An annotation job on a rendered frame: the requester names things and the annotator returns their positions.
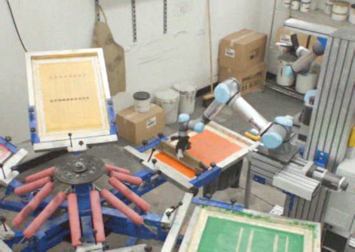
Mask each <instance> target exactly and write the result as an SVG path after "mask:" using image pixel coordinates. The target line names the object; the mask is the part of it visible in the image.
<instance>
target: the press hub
mask: <svg viewBox="0 0 355 252"><path fill-rule="evenodd" d="M104 172H105V163H104V162H103V160H101V159H100V158H99V157H95V156H90V155H78V156H71V157H68V158H66V159H63V160H61V161H60V162H59V163H58V164H57V165H56V166H55V168H54V169H53V176H54V177H55V178H56V179H57V180H58V181H59V182H62V183H66V184H70V185H74V190H73V192H72V193H73V194H76V195H77V205H78V210H79V221H80V228H81V237H83V234H82V222H81V217H82V216H91V220H92V226H93V229H94V222H93V213H92V207H91V198H90V192H91V191H93V189H92V188H91V186H90V185H89V183H90V182H93V181H95V180H97V179H99V178H100V177H102V175H103V173H104ZM100 204H101V207H105V208H112V209H116V207H114V206H113V205H111V204H110V203H109V202H107V200H105V201H103V202H101V203H100ZM68 212H69V210H68V208H66V207H62V206H59V207H57V209H56V210H55V211H54V212H53V213H52V215H53V219H55V218H58V217H59V216H61V215H63V214H65V213H68ZM102 219H103V224H105V223H106V222H108V221H109V220H111V219H112V216H106V215H102ZM60 226H61V227H63V228H64V229H69V230H71V228H70V220H68V221H66V222H65V223H63V224H61V225H60ZM104 232H105V238H106V237H108V235H109V234H110V233H112V232H113V229H110V228H106V227H104ZM62 239H63V240H64V241H66V242H70V243H72V235H71V233H70V234H67V235H66V236H64V237H62Z"/></svg>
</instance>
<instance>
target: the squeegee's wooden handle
mask: <svg viewBox="0 0 355 252"><path fill-rule="evenodd" d="M161 146H162V149H164V150H165V151H167V152H168V153H170V154H172V155H174V156H176V157H177V155H176V146H175V145H173V144H170V143H169V142H166V141H165V140H161ZM181 154H182V155H183V157H179V158H180V159H181V160H183V161H185V162H187V163H188V164H189V165H191V166H193V167H194V168H195V169H196V166H197V167H199V168H202V161H201V160H199V159H197V158H196V157H193V156H192V155H190V154H188V153H186V152H183V151H182V150H181Z"/></svg>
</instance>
